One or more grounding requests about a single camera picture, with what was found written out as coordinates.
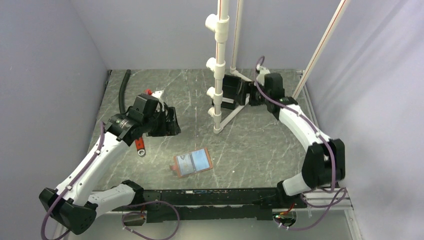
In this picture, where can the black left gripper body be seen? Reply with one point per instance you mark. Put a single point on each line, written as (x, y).
(155, 125)

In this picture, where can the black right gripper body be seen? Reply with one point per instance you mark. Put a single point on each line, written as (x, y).
(256, 98)

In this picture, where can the black card tray box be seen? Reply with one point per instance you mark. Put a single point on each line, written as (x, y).
(235, 91)

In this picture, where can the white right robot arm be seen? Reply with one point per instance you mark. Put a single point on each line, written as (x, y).
(324, 162)

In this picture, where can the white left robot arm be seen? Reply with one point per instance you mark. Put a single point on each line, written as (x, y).
(73, 203)

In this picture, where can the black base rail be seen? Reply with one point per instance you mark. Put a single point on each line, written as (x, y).
(259, 203)

